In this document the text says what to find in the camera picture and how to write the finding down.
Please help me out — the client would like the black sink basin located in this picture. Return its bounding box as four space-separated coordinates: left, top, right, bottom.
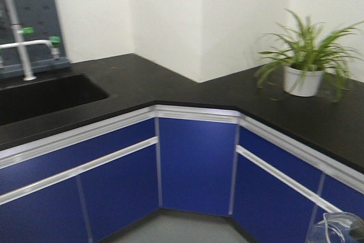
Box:
1 74 109 125

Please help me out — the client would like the white plant pot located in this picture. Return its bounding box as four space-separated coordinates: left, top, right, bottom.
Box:
283 67 324 97

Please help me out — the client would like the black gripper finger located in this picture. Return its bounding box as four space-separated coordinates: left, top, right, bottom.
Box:
349 221 364 239

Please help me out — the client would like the grey pegboard drying rack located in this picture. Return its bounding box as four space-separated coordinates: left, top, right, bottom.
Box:
1 0 71 79

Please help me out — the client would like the clear glass beaker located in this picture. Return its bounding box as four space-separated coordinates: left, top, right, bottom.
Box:
306 212 363 243

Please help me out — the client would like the blue lab bench cabinet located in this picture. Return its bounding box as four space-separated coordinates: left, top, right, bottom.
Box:
1 106 363 242

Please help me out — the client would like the green spider plant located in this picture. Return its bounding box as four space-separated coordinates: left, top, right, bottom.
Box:
254 10 363 102

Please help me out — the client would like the white lab faucet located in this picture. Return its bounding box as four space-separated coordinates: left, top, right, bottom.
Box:
1 0 61 81

